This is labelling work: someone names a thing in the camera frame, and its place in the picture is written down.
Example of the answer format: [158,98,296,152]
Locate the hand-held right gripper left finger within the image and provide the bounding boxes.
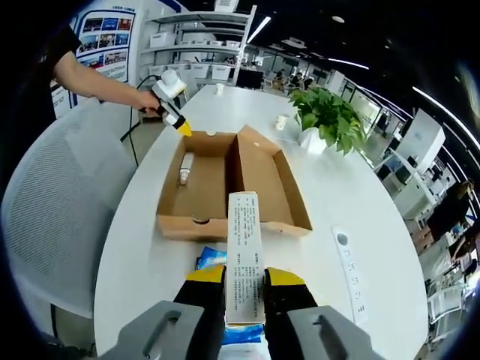
[118,267,228,360]

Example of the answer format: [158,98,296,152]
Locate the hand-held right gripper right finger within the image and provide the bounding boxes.
[263,267,377,360]

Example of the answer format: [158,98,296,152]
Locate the white bottle with clear cap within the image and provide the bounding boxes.
[176,156,194,187]

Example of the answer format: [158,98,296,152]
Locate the brown cardboard shoe box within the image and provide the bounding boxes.
[156,124,314,243]

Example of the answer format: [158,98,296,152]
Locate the plain blue soft item packet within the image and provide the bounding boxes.
[194,245,228,272]

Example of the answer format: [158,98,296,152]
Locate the small white carton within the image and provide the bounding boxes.
[226,190,268,326]

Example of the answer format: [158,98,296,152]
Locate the person's left hand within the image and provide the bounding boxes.
[135,88,165,116]

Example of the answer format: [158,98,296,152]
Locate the row of white storage bins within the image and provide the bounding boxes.
[148,31,241,82]

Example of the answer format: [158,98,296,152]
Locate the white table socket strip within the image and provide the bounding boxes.
[331,224,371,324]

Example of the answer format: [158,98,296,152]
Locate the grey metal shelf rack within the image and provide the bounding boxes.
[140,5,260,89]

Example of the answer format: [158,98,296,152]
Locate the black desk monitor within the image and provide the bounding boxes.
[235,69,263,90]

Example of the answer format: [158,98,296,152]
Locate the person's black shirt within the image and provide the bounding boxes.
[7,25,83,125]

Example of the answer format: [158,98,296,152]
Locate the green plant in white pot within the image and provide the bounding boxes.
[287,86,371,156]

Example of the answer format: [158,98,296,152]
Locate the grey mesh office chair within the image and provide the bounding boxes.
[0,100,137,317]

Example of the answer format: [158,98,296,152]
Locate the black cable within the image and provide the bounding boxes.
[119,73,166,166]

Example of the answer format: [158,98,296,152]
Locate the photo wall poster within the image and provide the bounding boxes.
[74,16,136,84]

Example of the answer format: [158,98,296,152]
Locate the blue striped wall poster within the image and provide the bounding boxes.
[50,84,80,119]

